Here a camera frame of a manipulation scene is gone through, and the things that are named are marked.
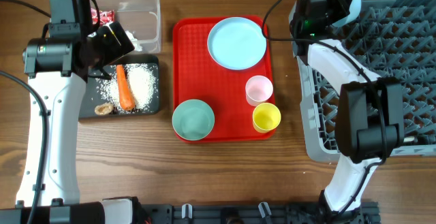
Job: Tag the red serving tray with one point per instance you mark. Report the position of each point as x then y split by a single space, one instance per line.
197 76

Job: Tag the light blue plate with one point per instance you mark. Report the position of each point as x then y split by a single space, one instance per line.
236 43

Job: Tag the white tissue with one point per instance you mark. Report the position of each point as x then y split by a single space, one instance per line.
134 41

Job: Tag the red foil wrapper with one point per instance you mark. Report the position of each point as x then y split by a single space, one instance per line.
102 17

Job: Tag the light blue bowl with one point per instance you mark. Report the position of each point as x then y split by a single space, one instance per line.
354 10

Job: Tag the white spoon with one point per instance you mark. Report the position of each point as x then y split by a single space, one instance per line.
409 139

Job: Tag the orange carrot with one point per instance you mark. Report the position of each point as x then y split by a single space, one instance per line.
126 99

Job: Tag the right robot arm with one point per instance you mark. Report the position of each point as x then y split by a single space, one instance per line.
369 123

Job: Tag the green bowl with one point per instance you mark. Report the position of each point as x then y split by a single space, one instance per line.
193 120

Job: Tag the pink cup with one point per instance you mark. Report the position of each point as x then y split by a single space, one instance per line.
258 89

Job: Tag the black plastic tray bin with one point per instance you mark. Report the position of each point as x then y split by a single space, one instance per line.
91 100

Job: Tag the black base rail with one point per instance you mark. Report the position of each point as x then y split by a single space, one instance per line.
304 212

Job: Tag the brown mushroom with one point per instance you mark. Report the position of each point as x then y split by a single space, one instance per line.
104 109

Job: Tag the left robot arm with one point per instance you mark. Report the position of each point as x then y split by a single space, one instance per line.
57 65

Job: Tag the clear plastic bin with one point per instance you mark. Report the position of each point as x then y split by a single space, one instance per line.
140 17

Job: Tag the white rice pile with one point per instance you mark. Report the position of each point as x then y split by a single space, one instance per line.
143 84

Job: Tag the yellow cup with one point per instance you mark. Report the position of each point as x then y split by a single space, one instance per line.
266 117

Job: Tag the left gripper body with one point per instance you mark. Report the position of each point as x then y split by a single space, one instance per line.
107 48

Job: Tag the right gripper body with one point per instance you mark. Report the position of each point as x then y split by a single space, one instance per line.
334 9

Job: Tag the grey dishwasher rack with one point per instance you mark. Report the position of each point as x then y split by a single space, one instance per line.
392 38

